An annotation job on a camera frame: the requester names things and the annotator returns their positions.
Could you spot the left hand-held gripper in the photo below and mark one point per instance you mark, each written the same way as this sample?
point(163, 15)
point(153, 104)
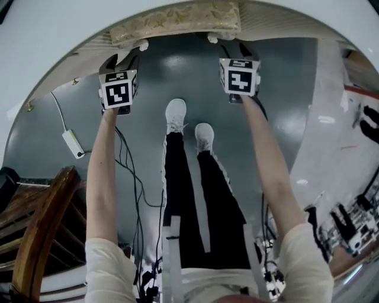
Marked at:
point(117, 93)

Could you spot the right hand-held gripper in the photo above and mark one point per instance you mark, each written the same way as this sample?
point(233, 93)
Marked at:
point(240, 80)

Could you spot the person's left forearm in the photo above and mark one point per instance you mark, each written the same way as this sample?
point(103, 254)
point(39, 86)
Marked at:
point(100, 177)

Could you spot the person's right forearm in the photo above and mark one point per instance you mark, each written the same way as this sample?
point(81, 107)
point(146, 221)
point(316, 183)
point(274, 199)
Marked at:
point(275, 165)

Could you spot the person's left white shoe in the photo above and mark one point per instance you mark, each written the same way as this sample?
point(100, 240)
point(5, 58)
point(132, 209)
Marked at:
point(175, 114)

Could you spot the person's white shoe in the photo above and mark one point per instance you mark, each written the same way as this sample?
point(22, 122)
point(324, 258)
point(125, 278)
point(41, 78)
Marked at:
point(175, 114)
point(204, 137)

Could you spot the person's right white shoe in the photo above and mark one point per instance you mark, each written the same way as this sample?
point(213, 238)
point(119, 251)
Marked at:
point(204, 137)

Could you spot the white power strip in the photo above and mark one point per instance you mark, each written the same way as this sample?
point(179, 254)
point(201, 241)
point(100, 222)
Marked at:
point(72, 144)

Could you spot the person's black striped trousers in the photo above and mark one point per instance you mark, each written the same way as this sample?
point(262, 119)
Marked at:
point(201, 207)

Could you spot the black cloth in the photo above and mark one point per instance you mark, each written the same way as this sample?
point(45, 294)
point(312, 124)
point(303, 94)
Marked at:
point(7, 186)

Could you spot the dark wooden chair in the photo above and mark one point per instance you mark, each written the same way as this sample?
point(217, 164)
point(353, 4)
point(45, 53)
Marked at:
point(44, 222)

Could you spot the person's white shirt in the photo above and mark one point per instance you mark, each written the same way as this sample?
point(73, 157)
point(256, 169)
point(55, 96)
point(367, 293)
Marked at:
point(106, 272)

